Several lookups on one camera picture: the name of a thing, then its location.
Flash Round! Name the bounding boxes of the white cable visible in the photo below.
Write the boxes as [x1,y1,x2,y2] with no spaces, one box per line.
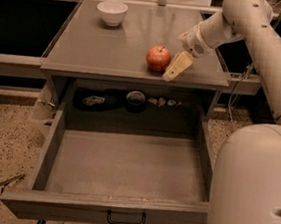
[224,62,255,129]

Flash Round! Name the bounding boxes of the grey open top drawer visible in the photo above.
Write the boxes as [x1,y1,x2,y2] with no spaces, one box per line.
[0,74,222,224]

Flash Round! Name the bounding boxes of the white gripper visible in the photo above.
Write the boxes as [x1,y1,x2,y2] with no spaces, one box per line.
[162,24,213,81]

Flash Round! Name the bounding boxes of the small pale crumpled items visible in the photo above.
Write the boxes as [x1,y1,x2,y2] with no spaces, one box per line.
[146,97,190,108]

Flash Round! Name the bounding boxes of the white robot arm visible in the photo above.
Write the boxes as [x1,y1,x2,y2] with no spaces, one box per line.
[163,0,281,224]

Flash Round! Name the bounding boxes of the black cloth bundle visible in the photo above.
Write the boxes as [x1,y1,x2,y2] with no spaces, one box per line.
[73,88,125,112]

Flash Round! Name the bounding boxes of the grey cabinet with flat top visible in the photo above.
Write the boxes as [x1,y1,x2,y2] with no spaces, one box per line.
[35,0,238,126]

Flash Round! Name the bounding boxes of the black round cup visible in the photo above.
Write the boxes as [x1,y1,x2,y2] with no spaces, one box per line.
[125,91,146,113]

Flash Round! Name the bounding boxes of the white ceramic bowl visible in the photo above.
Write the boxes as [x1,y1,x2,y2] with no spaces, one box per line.
[97,1,129,26]

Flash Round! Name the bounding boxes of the red apple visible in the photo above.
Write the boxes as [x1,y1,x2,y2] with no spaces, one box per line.
[146,46,171,72]

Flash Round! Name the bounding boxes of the black drawer handle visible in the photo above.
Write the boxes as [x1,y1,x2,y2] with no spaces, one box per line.
[107,211,145,224]

